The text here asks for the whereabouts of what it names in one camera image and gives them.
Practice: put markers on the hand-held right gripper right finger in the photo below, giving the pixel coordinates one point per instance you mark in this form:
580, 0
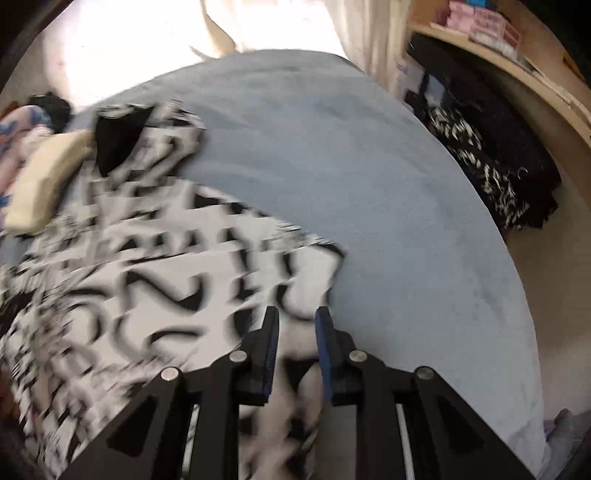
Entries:
325, 355

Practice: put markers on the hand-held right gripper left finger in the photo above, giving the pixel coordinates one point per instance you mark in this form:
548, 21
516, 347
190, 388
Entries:
271, 350

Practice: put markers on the black and white printed hoodie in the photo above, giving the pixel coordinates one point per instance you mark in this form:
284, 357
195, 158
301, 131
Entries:
138, 258

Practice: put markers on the black clothes pile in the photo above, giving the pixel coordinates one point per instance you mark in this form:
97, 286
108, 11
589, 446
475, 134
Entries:
508, 120

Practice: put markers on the light blue bed blanket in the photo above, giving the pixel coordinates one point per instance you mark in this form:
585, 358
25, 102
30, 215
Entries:
346, 184

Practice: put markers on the black and white patterned garment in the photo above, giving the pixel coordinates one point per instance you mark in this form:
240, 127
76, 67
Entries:
480, 161

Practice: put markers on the grey cloth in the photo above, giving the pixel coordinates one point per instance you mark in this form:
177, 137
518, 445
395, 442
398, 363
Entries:
563, 434

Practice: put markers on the cream folded cloth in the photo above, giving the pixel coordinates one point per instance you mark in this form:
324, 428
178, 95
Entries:
41, 184

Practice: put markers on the white sheer curtain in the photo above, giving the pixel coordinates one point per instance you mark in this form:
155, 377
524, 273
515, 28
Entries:
364, 37

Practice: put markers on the black cloth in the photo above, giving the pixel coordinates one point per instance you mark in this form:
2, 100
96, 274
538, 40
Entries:
51, 110

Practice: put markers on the pink and blue printed cloth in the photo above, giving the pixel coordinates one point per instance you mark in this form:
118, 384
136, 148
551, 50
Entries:
18, 138

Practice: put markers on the wooden shelf unit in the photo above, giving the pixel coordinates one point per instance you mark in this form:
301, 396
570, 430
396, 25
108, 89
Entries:
545, 78

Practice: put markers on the pink storage boxes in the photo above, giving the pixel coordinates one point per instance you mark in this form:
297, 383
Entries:
485, 23

